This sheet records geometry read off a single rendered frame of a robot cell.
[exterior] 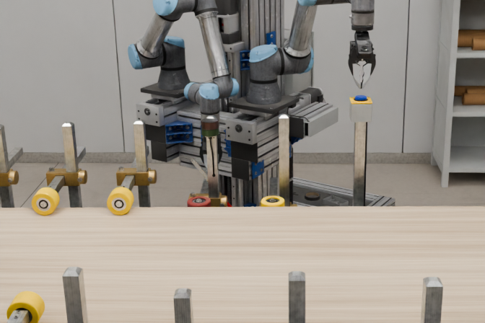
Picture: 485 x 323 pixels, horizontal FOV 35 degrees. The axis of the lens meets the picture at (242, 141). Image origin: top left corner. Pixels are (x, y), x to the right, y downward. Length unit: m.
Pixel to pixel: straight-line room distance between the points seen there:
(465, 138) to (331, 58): 1.10
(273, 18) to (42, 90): 2.54
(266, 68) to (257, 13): 0.31
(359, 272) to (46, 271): 0.87
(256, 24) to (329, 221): 1.23
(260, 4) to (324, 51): 1.93
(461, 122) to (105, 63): 2.52
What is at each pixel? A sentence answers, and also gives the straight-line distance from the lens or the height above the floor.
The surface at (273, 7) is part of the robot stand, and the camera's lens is 3.51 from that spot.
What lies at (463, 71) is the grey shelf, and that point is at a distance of 5.42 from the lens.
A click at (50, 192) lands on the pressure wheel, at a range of 2.59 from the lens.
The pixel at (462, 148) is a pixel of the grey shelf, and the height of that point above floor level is 0.14.
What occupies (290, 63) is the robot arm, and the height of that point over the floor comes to 1.21.
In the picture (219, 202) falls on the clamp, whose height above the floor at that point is 0.86.
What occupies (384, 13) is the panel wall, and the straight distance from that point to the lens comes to 5.27.
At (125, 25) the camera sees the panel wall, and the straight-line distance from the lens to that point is 5.38.
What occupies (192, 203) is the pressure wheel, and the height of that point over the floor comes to 0.91.
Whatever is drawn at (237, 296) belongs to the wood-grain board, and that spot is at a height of 0.90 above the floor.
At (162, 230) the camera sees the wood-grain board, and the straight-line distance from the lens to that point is 2.41.
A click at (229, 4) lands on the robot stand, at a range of 3.36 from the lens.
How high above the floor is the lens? 1.92
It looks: 19 degrees down
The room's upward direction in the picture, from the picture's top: 1 degrees counter-clockwise
